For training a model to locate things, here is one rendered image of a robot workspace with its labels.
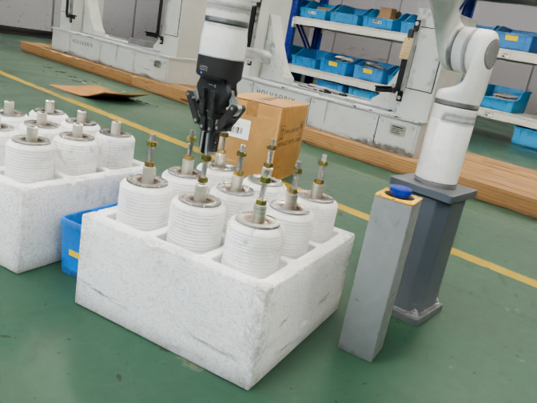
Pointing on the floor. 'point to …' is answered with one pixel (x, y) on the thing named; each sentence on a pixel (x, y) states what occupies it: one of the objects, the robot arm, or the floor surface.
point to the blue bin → (73, 224)
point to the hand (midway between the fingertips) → (208, 142)
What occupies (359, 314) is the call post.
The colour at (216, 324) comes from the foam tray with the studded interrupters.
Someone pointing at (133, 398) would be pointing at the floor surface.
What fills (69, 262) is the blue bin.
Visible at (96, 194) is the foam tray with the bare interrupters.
